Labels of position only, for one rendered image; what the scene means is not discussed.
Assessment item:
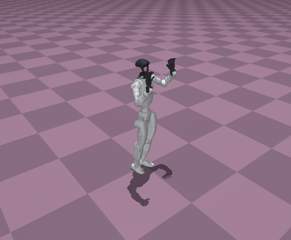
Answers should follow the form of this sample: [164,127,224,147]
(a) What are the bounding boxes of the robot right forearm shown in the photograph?
[134,88,153,106]

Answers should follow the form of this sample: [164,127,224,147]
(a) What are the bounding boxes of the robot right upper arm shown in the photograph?
[131,81,144,107]

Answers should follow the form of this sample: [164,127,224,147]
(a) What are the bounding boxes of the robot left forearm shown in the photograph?
[164,71,177,83]

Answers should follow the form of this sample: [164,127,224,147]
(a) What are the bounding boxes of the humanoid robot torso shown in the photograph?
[134,76,153,121]

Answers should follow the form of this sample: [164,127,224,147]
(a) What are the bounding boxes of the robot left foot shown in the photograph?
[139,159,154,167]

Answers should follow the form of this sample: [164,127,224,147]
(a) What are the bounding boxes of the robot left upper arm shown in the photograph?
[151,74,168,87]

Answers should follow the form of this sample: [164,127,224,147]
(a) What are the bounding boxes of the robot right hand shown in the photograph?
[145,71,155,93]

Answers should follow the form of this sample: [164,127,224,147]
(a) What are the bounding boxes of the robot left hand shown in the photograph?
[166,58,176,76]

